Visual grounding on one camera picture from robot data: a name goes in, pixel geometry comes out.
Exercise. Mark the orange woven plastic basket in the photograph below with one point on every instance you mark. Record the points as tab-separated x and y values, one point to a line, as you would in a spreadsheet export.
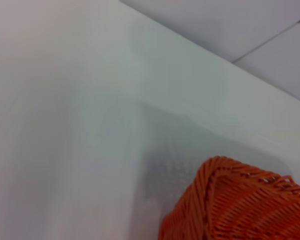
240	210

